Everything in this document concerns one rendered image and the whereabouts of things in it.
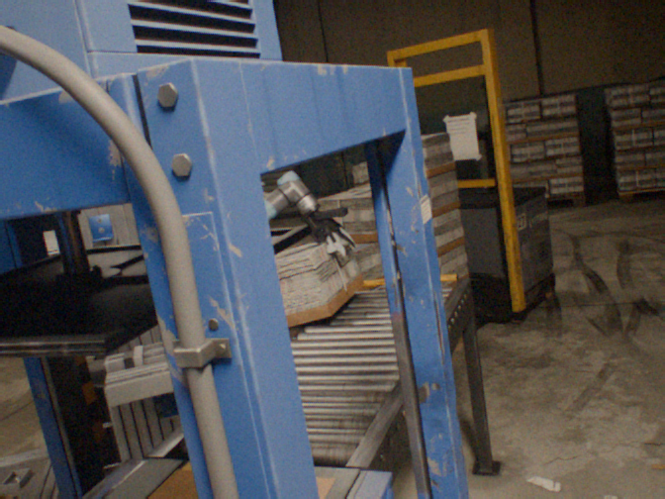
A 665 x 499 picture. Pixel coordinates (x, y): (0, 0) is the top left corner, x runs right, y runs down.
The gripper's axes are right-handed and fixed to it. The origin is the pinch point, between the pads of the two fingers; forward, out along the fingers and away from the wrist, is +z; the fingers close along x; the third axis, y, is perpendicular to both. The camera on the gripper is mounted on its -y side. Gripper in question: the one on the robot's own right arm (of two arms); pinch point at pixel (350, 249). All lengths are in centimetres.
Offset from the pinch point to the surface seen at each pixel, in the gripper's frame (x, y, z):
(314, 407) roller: 78, 0, 25
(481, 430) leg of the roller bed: -23, 16, 89
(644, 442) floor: -50, -26, 137
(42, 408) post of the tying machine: 113, 34, -16
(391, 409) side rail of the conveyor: 79, -18, 36
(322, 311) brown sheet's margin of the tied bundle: 19.6, 13.9, 10.4
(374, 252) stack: -96, 34, 9
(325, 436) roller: 91, -7, 30
